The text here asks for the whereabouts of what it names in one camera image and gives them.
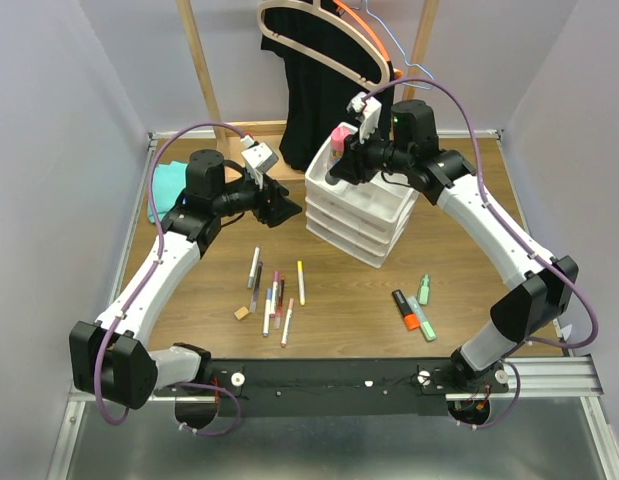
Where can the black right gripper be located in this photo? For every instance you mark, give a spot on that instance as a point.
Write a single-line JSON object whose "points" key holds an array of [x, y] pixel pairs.
{"points": [[353, 161]]}

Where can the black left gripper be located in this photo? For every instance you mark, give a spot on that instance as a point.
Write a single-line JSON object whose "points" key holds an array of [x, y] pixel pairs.
{"points": [[264, 210]]}

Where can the pink capped clear bottle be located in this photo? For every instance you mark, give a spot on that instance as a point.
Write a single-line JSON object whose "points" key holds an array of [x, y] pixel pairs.
{"points": [[337, 143]]}

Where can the grey capped white marker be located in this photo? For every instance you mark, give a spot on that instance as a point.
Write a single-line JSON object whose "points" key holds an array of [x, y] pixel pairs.
{"points": [[253, 267]]}

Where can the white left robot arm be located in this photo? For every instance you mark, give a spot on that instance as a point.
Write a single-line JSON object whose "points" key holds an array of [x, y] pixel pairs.
{"points": [[109, 355]]}

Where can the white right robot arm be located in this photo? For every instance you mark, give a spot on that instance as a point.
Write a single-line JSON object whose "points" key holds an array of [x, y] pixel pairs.
{"points": [[537, 281]]}

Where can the white drawer organizer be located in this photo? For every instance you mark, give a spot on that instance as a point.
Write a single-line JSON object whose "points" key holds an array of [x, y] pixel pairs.
{"points": [[364, 221]]}

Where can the yellow capped white marker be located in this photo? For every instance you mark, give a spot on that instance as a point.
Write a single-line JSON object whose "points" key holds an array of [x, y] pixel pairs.
{"points": [[301, 283]]}

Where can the black hanging garment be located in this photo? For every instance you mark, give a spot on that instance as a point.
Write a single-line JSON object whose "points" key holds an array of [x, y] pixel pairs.
{"points": [[317, 95]]}

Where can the pink capped white marker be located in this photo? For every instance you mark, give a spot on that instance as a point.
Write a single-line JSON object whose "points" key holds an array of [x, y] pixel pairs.
{"points": [[274, 294]]}

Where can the red clear pen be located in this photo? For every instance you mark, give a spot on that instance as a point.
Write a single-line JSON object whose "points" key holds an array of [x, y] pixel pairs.
{"points": [[279, 304]]}

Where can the wooden clothes rack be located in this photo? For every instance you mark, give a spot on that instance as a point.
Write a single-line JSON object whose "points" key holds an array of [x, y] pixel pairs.
{"points": [[271, 129]]}

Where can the orange plastic hanger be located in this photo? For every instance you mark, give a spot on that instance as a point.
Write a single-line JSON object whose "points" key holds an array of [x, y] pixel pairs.
{"points": [[354, 13]]}

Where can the blue capped white marker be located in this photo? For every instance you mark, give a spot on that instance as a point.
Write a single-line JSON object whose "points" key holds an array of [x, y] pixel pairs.
{"points": [[267, 313]]}

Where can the teal folded cloth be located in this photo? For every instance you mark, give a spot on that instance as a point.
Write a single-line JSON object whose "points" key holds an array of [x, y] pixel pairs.
{"points": [[167, 183]]}

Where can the small tan eraser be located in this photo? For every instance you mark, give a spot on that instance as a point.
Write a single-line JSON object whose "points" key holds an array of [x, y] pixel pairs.
{"points": [[241, 313]]}

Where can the peach capped white marker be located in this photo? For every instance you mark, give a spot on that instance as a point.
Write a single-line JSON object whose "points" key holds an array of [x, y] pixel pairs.
{"points": [[287, 322]]}

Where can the small green highlighter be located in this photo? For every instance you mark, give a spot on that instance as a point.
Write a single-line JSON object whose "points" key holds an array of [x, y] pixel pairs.
{"points": [[424, 290]]}

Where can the black orange highlighter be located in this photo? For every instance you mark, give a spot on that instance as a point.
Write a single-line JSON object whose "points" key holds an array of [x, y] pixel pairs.
{"points": [[409, 318]]}

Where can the grey green highlighter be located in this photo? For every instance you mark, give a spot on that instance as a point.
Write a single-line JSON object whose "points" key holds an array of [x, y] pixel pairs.
{"points": [[425, 327]]}

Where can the beige wooden hanger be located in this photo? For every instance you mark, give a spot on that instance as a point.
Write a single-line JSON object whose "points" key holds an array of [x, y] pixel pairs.
{"points": [[316, 11]]}

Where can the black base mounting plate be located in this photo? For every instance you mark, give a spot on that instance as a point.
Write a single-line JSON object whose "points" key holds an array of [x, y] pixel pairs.
{"points": [[236, 389]]}

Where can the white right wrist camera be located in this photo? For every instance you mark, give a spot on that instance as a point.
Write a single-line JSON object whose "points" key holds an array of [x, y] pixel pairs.
{"points": [[366, 110]]}

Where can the blue wire hanger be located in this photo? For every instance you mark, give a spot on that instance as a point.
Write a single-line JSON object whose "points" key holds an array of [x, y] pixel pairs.
{"points": [[404, 55]]}

